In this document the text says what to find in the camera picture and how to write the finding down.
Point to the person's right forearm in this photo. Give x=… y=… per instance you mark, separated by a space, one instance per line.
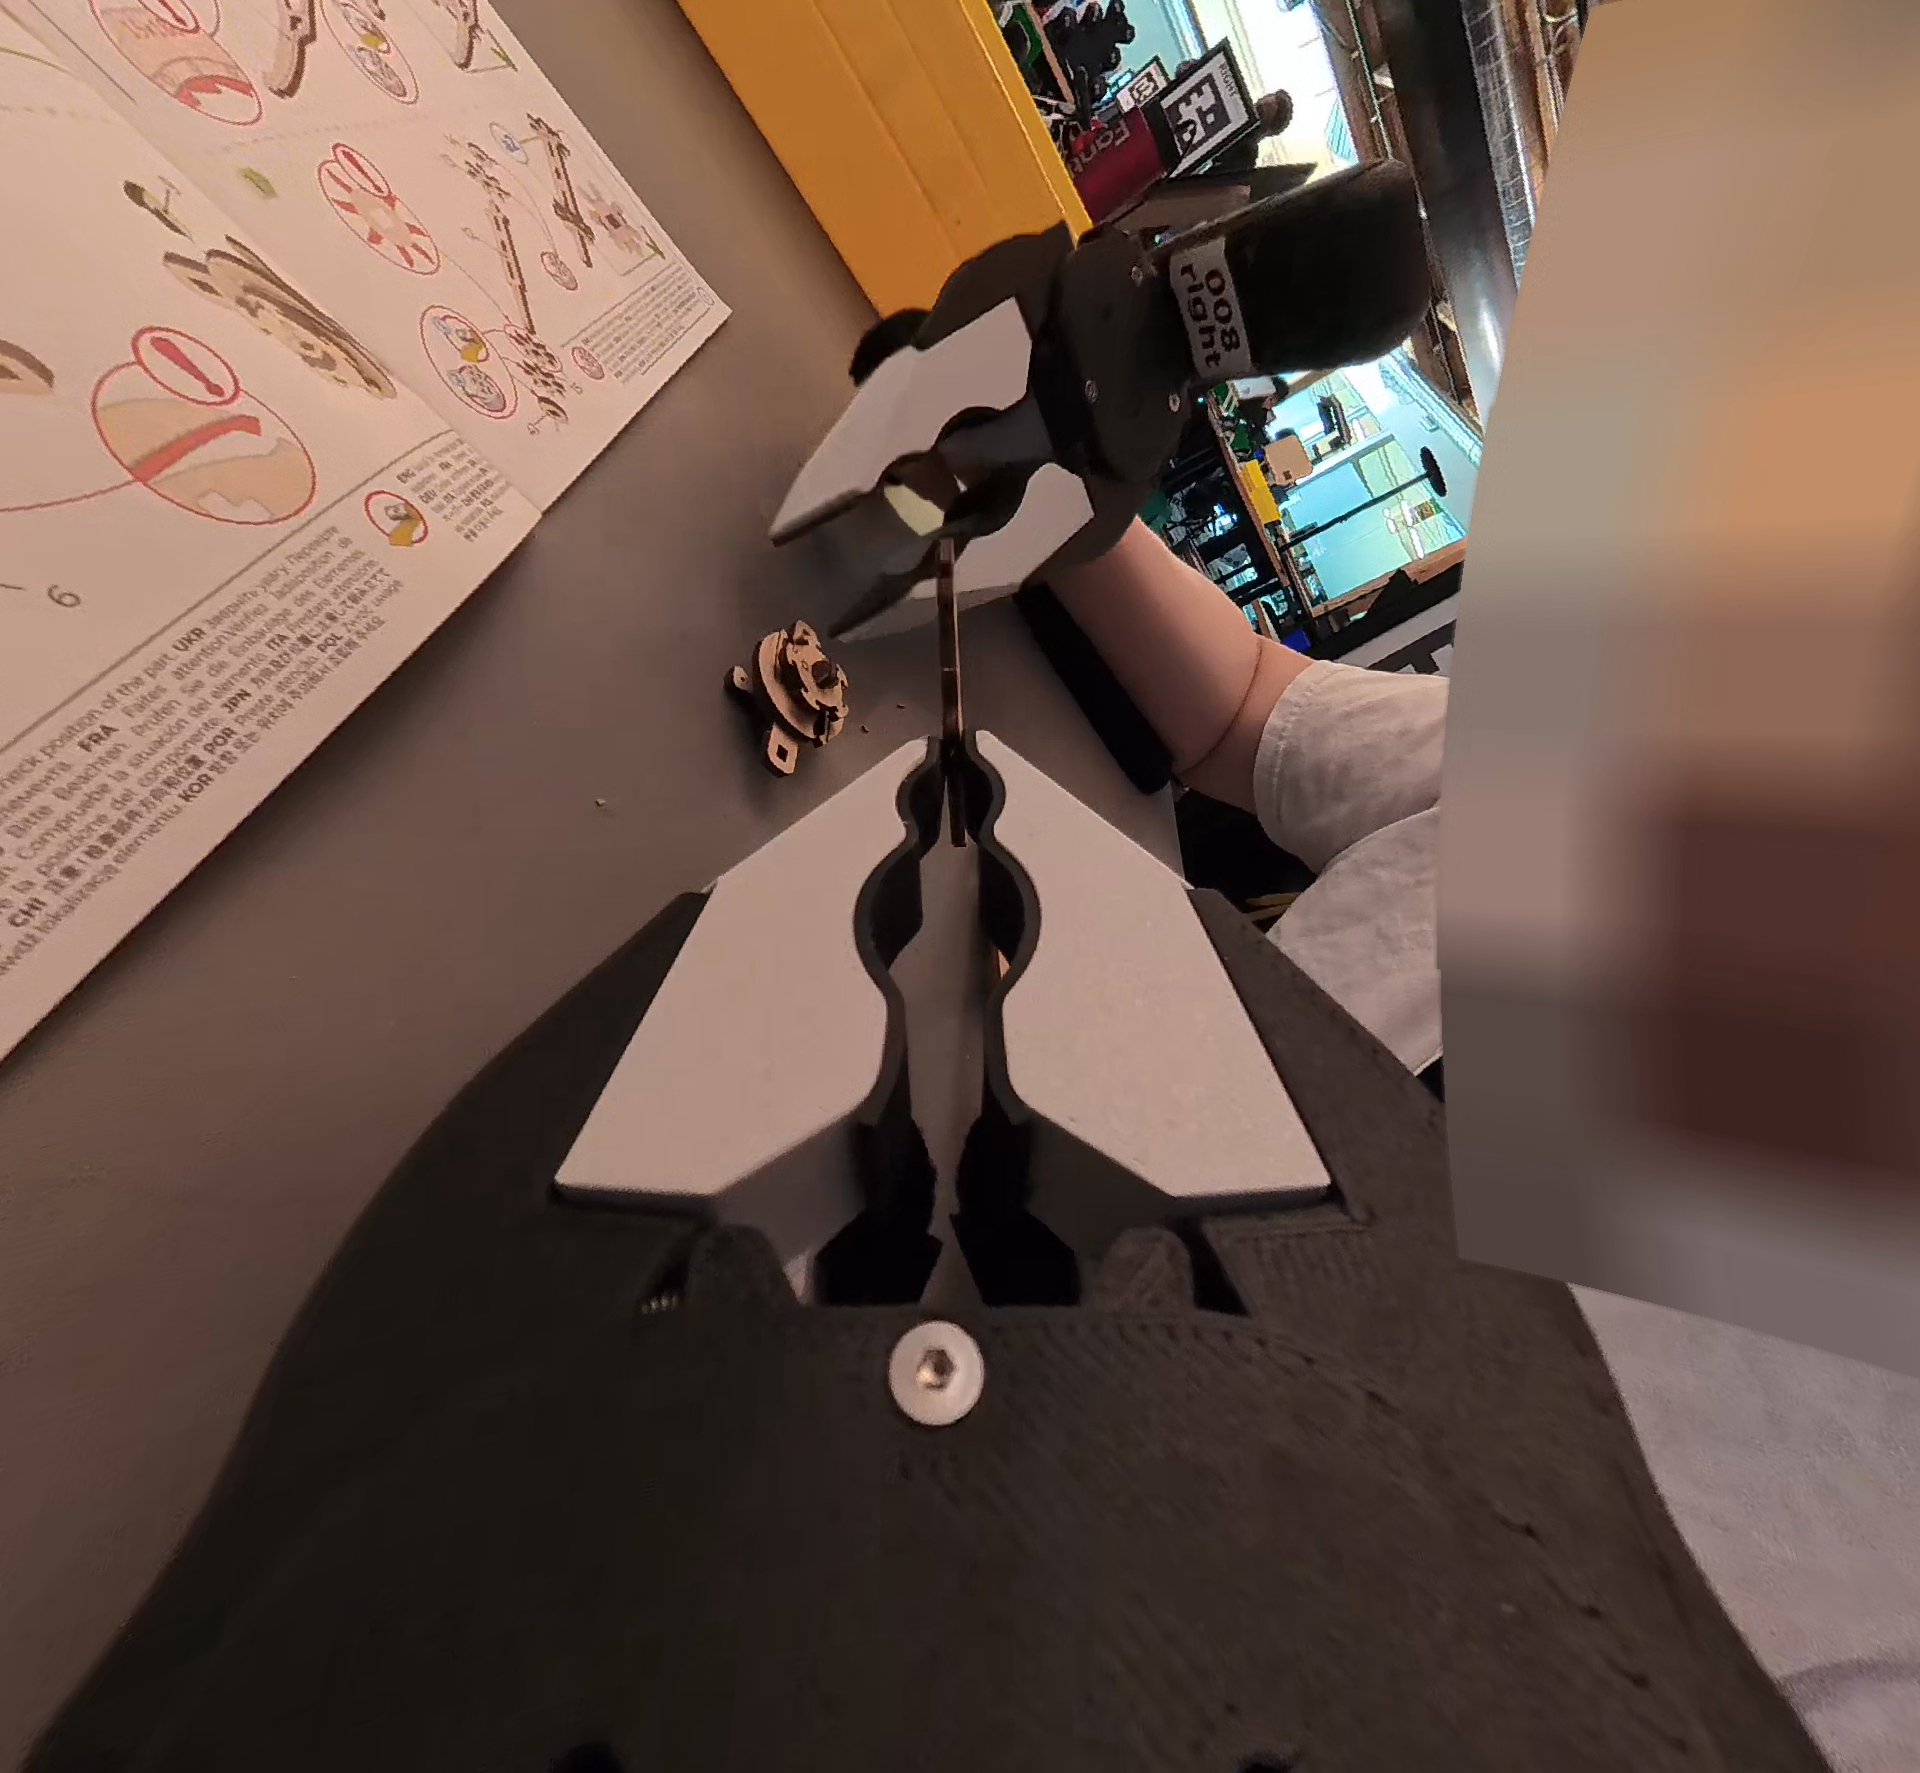
x=1184 y=632

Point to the small wooden gear assembly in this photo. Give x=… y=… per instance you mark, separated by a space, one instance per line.
x=793 y=692

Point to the illustrated instruction booklet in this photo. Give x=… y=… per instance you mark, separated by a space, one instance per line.
x=224 y=378

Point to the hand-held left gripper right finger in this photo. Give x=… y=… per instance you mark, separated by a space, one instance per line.
x=1154 y=1053

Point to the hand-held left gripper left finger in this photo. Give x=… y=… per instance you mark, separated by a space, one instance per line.
x=751 y=1039

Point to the yellow cabinet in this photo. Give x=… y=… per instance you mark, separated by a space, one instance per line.
x=841 y=32

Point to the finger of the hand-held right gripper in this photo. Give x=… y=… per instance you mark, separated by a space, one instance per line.
x=914 y=408
x=1035 y=534

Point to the black white marker sign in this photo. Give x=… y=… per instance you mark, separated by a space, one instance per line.
x=1209 y=108

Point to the wooden shelving unit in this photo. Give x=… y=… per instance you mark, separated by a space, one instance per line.
x=1351 y=513

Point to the black flat block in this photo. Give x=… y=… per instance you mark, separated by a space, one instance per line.
x=1102 y=684

